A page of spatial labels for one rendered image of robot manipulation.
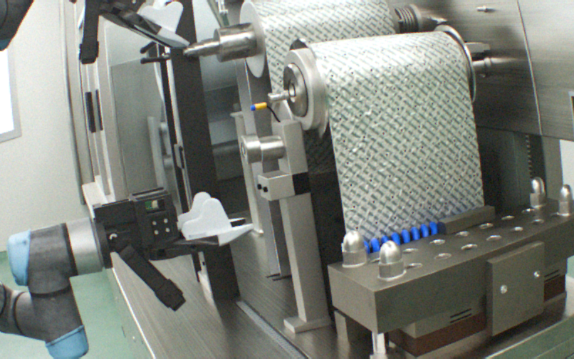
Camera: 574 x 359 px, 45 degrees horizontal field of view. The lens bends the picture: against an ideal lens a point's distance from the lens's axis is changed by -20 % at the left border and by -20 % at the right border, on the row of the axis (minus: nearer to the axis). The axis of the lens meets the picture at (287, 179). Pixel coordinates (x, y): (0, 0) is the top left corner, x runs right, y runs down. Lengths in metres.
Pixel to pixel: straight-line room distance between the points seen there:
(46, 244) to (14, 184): 5.64
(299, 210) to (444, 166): 0.22
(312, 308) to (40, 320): 0.45
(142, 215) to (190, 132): 0.40
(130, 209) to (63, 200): 5.63
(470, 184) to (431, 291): 0.28
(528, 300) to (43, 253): 0.67
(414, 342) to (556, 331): 0.23
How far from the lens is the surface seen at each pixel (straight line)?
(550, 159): 1.49
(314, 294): 1.23
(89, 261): 1.04
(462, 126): 1.21
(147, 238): 1.04
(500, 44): 1.25
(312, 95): 1.11
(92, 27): 1.12
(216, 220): 1.06
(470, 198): 1.23
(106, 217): 1.05
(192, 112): 1.41
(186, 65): 1.40
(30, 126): 6.62
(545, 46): 1.13
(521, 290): 1.06
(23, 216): 6.71
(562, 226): 1.11
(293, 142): 1.18
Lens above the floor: 1.33
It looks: 10 degrees down
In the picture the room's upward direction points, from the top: 9 degrees counter-clockwise
